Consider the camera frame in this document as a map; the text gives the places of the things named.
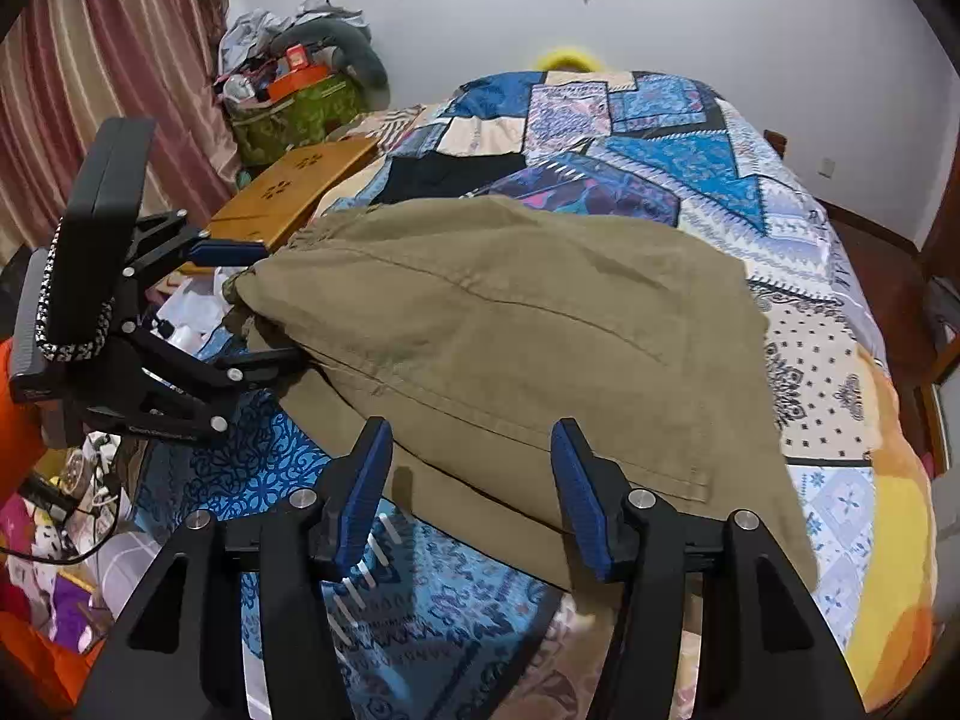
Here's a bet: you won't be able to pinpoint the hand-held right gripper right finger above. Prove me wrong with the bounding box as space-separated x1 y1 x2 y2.
550 418 868 720

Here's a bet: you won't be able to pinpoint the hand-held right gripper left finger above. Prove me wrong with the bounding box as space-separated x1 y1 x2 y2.
75 418 394 720

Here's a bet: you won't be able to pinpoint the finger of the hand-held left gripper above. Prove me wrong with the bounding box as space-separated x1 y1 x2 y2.
81 321 307 442
118 208 269 292

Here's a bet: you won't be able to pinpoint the khaki pants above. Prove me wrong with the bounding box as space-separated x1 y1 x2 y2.
223 195 818 592

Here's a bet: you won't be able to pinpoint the wooden lap table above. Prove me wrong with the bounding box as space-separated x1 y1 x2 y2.
180 136 380 277

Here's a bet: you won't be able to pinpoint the green patterned bag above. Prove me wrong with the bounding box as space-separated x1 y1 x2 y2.
227 73 368 170

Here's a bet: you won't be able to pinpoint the striped pink curtain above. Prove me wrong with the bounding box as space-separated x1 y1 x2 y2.
0 0 239 263

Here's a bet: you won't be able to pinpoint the orange box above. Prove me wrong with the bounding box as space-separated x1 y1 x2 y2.
266 45 332 101

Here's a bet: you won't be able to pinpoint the pile of grey clothes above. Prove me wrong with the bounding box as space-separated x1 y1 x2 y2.
217 0 372 76

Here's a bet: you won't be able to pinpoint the grey bolster pillow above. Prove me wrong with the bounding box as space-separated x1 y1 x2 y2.
270 17 391 95

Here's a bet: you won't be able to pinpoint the black cloth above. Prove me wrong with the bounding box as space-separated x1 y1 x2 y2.
375 152 527 205

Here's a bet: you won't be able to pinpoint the blue patchwork bedspread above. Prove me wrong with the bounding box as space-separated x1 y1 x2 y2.
135 69 938 720

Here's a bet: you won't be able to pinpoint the orange cloth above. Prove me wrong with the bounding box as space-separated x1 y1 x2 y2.
0 611 113 720

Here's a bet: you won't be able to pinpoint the yellow round object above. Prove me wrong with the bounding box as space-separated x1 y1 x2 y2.
537 46 607 73

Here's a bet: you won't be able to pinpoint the black cable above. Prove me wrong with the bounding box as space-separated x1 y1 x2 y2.
0 476 125 567

